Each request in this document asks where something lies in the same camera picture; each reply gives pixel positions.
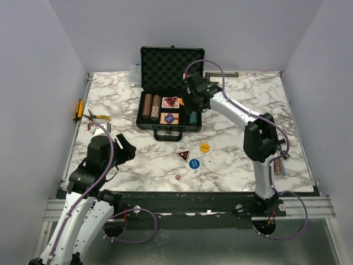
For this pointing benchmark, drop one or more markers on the green chip stack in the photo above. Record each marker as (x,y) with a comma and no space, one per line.
(194,119)

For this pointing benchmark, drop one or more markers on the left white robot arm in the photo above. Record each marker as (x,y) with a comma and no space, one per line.
(86,206)

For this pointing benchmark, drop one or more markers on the brown chip stack far left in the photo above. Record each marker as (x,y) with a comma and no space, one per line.
(147,106)

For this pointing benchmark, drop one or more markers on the orange playing card deck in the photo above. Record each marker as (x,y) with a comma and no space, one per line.
(175,115)

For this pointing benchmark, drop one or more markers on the grey metal door handle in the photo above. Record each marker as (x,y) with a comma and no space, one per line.
(208,75)

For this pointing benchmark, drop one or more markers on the clear plastic organizer box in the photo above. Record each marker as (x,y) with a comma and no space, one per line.
(135,75)

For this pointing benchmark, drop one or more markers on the yellow big blind button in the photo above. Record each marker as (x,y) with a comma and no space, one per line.
(181,102)

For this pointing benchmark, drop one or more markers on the black red triangle on table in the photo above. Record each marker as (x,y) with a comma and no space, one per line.
(184,155)

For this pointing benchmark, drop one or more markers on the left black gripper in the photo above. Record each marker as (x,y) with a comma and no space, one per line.
(127,152)

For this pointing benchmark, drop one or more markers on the black red triangle button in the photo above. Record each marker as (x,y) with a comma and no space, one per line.
(173,102)

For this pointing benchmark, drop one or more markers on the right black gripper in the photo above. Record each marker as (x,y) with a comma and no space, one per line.
(188,107)

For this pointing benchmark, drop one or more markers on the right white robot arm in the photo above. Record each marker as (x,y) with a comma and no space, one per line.
(260,131)

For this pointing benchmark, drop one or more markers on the yellow round button on table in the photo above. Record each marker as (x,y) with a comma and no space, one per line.
(204,147)

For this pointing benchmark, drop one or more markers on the blue round button on table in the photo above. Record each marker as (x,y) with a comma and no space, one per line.
(194,163)

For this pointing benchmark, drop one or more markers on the orange black utility knife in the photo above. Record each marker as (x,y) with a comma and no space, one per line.
(79,110)

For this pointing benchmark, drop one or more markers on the black poker set case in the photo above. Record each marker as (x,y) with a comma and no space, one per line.
(162,70)

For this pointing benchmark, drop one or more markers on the brown red chip stack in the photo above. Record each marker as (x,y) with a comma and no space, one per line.
(278,165)

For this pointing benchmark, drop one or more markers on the red playing card deck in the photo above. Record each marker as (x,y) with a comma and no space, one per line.
(165,104)

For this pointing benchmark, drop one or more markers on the yellow handled pliers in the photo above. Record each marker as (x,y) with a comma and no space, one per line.
(91,117)

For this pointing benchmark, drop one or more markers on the blue round button in case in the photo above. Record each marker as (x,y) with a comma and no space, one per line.
(169,118)

